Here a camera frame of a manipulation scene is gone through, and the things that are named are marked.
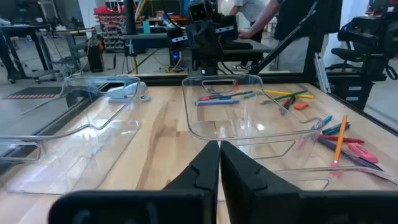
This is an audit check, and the black background desk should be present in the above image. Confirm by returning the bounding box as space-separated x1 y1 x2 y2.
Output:
119 32 274 63

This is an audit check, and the grey pen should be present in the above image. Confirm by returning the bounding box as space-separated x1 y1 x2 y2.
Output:
238 91 267 101

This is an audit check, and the red storage bin rack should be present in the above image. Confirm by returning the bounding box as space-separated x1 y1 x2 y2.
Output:
93 4 127 52

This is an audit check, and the orange pencil with pink eraser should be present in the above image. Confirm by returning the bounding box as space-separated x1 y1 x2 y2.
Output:
330 114 349 169

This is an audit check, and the green pencil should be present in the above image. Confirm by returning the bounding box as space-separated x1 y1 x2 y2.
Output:
262 90 309 105

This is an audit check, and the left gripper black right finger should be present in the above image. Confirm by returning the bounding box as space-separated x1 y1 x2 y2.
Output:
220 141 398 224

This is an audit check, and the grey stapler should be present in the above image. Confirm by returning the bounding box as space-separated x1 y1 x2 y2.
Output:
107 81 152 104

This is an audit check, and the black equipment box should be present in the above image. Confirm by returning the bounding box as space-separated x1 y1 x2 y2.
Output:
326 73 376 111

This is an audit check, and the person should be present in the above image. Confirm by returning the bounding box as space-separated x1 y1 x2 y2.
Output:
229 0 275 72
238 0 343 73

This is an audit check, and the teal crayon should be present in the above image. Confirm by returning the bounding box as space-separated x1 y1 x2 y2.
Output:
322 121 349 131

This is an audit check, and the clear plastic bin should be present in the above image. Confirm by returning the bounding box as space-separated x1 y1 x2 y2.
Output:
0 76 142 196
182 73 325 175
273 166 398 191

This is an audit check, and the black workshop desk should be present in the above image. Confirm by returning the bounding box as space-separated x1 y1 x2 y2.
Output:
0 23 97 83

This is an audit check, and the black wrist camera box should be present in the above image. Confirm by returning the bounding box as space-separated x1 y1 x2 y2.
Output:
188 0 215 23

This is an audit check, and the grey pencil with pink eraser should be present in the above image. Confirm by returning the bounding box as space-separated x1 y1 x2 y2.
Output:
198 90 255 101

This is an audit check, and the dark blue marker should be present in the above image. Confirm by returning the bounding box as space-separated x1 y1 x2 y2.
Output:
323 126 351 136

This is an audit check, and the yellow pencil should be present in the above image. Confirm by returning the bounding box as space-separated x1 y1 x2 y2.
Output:
264 89 315 100

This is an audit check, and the blue pencil with pink eraser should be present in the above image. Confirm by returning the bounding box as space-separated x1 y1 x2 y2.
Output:
297 114 333 147

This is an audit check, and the black floor mat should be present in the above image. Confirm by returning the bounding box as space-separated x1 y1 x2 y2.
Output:
3 86 63 100

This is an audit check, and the black pen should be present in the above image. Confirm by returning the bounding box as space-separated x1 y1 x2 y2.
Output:
316 137 384 172
284 95 297 111

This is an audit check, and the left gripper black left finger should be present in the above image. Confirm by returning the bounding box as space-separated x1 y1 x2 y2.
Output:
48 140 220 224

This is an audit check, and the black rig beam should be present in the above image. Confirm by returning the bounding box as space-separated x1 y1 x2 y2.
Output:
248 1 318 83

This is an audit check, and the black office chair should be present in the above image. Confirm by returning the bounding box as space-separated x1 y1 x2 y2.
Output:
325 11 398 82

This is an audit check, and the purple-grey pen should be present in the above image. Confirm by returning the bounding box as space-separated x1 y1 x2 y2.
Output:
194 98 241 106

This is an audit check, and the pink rubber eraser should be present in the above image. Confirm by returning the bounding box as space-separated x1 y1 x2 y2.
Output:
347 142 379 164

